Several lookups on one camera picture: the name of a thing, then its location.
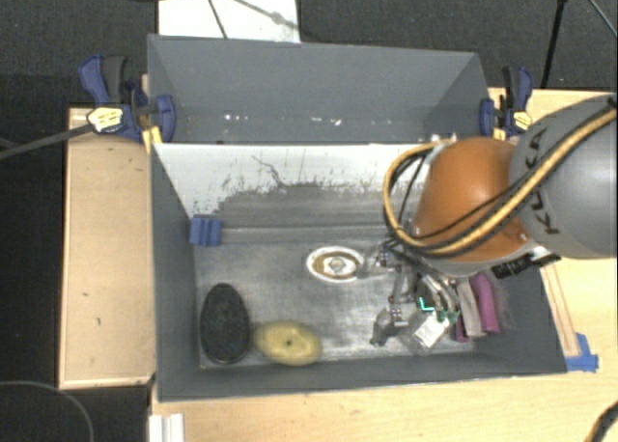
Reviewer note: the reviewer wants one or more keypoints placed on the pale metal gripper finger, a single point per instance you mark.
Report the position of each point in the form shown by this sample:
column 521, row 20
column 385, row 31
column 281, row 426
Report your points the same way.
column 386, row 326
column 381, row 264

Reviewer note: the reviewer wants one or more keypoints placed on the clear plastic packet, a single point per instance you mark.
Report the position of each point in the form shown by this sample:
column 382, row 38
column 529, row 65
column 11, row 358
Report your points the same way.
column 427, row 332

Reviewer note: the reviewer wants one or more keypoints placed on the purple and grey cloth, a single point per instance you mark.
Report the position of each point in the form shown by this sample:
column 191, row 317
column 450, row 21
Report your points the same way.
column 485, row 305

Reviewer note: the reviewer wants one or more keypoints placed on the white and brown round cup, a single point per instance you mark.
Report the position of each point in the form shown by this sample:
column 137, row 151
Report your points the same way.
column 318, row 270

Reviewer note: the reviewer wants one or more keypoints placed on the yellow-green apple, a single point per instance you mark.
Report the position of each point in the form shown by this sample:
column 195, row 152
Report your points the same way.
column 289, row 343

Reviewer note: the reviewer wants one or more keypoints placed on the black oval brush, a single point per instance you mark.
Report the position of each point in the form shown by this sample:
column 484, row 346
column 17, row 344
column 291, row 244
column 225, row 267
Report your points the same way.
column 224, row 324

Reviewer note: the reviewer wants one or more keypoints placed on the blue ribbed block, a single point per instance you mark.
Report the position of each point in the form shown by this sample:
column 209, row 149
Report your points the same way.
column 205, row 230

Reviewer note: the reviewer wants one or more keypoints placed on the grey metal bin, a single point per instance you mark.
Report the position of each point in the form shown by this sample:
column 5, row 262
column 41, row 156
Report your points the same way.
column 289, row 88

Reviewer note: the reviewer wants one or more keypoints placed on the pale wood board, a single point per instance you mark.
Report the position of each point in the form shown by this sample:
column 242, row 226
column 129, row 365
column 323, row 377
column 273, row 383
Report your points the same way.
column 108, row 261

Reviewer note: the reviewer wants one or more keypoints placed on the black cylinder on white bracket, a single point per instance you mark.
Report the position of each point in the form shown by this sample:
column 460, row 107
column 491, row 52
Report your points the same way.
column 512, row 268

